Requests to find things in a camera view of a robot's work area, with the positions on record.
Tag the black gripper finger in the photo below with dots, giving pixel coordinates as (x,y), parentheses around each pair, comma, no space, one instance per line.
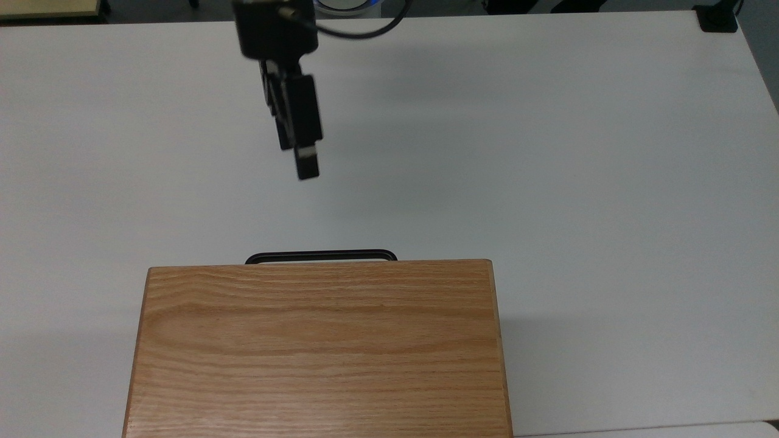
(302,109)
(272,85)

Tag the oak wooden drawer cabinet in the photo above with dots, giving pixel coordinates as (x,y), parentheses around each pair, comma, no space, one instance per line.
(316,353)

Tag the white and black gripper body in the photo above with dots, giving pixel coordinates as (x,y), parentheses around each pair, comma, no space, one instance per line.
(274,30)

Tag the light wooden desk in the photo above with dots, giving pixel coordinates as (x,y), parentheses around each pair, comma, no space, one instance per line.
(48,7)

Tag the black table clamp mount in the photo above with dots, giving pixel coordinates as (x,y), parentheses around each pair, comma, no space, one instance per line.
(717,17)

